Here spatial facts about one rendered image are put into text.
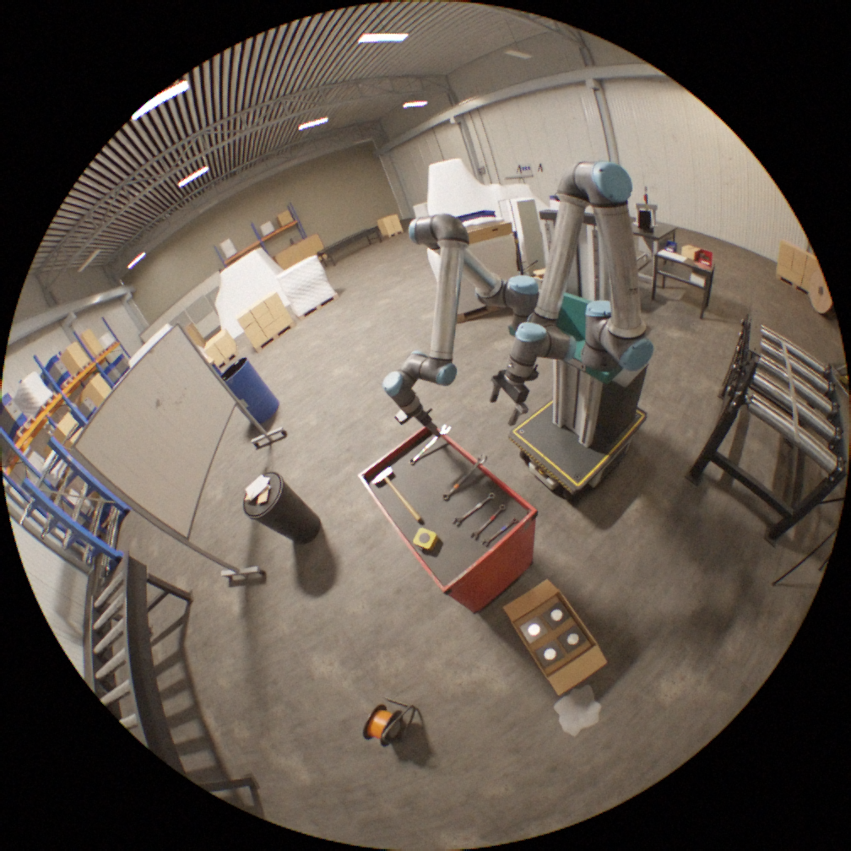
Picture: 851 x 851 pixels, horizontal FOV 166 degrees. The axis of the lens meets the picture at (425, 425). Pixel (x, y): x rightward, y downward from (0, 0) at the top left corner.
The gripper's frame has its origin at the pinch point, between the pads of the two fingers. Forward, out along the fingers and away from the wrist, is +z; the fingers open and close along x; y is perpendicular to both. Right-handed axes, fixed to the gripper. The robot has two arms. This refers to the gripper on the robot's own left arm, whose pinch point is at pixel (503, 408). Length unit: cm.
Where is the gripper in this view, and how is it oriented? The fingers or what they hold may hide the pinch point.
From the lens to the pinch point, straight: 110.9
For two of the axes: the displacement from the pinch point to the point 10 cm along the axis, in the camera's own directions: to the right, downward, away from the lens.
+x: 3.8, 6.7, -6.4
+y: -9.2, 1.7, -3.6
